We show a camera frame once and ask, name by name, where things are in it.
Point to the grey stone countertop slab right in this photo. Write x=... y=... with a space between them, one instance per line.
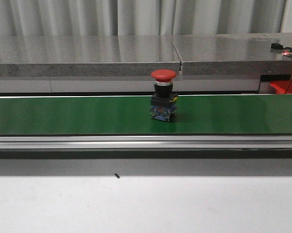
x=233 y=54

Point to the grey stone countertop slab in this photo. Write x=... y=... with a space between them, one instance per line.
x=233 y=54
x=85 y=56

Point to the green conveyor belt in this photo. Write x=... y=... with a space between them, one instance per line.
x=228 y=114

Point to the red plastic bin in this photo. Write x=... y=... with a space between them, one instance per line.
x=280 y=87

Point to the black connector plug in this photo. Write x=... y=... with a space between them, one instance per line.
x=277 y=46

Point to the grey stone countertop slab left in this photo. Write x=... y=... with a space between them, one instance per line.
x=85 y=56

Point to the white cabinet panel under counter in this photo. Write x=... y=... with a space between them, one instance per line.
x=186 y=83

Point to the small circuit board red LED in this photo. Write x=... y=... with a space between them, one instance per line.
x=287 y=51

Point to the grey curtain backdrop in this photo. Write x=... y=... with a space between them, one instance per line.
x=143 y=17

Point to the aluminium conveyor side rail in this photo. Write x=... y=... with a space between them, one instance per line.
x=148 y=142

